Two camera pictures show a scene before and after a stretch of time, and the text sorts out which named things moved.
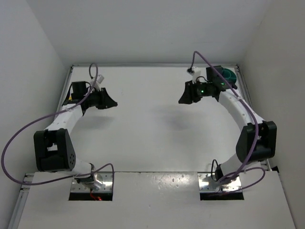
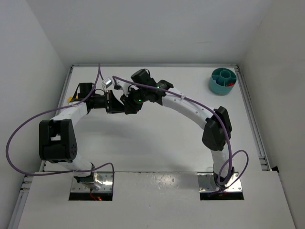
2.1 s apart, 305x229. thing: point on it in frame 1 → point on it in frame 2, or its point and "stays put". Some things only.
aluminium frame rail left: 21,201 stays put
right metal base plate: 207,183 stays put
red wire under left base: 96,198 stays put
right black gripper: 191,91 → 130,102
